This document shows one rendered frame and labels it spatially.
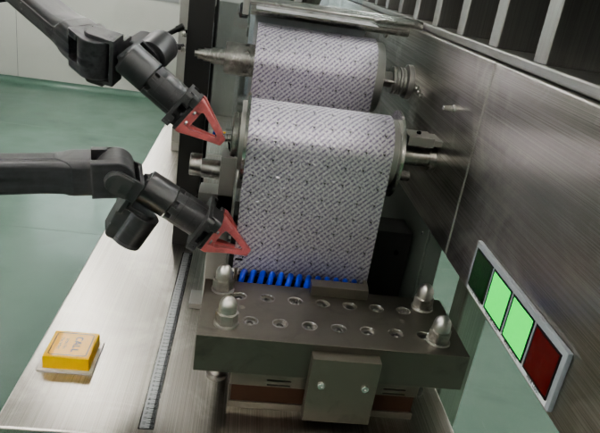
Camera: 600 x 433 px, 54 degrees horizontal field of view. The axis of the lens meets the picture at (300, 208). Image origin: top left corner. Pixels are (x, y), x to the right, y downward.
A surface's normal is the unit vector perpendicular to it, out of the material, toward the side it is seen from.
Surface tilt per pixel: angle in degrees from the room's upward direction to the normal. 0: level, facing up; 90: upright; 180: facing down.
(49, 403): 0
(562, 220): 90
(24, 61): 90
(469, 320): 90
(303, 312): 0
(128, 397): 0
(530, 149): 90
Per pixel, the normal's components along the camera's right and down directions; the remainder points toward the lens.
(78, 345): 0.14, -0.92
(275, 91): 0.06, 0.41
